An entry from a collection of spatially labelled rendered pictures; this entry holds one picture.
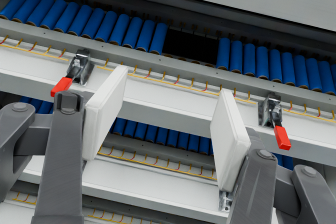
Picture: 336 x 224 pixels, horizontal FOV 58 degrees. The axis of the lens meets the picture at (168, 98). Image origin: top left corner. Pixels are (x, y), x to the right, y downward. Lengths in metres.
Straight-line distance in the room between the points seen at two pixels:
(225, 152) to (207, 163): 0.40
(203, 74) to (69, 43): 0.19
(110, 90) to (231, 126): 0.06
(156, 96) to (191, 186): 0.21
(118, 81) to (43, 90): 0.28
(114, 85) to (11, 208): 0.60
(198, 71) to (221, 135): 0.26
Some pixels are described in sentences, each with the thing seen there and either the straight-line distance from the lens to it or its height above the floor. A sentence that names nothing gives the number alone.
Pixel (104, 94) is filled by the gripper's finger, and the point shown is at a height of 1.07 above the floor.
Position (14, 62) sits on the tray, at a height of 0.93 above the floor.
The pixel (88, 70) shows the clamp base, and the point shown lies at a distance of 0.43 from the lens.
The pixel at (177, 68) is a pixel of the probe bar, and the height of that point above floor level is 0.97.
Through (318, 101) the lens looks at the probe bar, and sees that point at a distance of 0.47.
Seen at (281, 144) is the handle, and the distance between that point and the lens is 0.37.
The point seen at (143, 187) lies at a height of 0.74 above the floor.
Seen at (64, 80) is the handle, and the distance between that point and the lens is 0.38.
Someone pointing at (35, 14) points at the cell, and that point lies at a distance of 0.50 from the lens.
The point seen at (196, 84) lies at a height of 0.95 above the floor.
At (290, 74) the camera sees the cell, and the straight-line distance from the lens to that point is 0.49.
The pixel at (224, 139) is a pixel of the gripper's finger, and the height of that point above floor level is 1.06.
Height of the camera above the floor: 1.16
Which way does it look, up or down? 34 degrees down
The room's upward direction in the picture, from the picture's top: 14 degrees clockwise
